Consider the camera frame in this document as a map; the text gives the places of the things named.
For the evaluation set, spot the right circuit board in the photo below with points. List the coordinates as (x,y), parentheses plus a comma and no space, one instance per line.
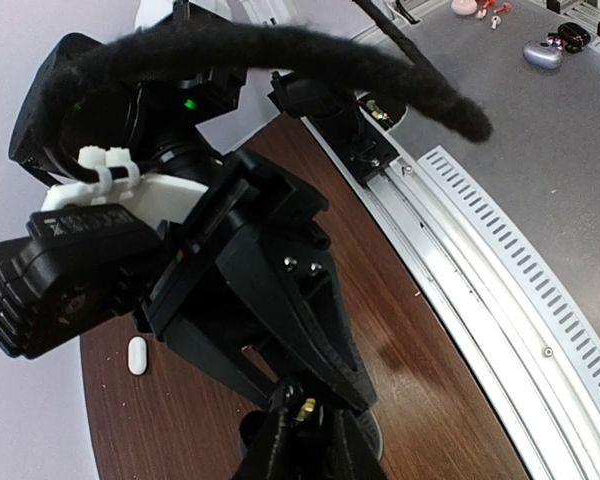
(386,113)

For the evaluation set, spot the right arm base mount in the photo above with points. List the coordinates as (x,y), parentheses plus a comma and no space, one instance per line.
(336,115)

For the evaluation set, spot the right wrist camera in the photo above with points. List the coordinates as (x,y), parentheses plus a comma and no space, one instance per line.
(93,252)

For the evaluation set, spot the black round cap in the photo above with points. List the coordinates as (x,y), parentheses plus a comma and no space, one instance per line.
(309,431)

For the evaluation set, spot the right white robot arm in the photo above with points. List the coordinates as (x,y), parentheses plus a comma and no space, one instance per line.
(157,123)

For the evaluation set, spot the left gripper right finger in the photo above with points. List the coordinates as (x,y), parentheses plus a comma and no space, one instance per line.
(355,448)

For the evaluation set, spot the pink earbud case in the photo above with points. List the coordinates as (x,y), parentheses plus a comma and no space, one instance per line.
(464,7)

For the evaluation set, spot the aluminium front rail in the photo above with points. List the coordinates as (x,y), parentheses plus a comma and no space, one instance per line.
(508,254)

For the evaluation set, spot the white earbud charging case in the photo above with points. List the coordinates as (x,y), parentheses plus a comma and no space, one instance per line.
(137,356)

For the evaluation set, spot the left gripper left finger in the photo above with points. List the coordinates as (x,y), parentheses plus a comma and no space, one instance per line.
(266,437)

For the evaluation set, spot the lilac earbud case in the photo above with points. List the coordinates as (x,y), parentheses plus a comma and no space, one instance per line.
(543,54)

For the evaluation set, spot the black earbud case on desk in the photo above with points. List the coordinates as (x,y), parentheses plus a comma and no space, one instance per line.
(574,37)

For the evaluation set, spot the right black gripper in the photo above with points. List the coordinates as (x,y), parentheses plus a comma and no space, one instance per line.
(250,263)

